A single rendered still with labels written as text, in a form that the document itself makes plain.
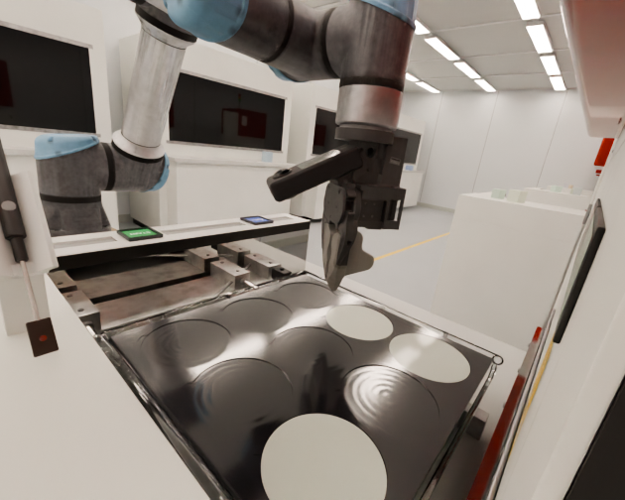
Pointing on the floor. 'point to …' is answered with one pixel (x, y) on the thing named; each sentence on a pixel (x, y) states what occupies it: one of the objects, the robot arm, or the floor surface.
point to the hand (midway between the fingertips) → (328, 281)
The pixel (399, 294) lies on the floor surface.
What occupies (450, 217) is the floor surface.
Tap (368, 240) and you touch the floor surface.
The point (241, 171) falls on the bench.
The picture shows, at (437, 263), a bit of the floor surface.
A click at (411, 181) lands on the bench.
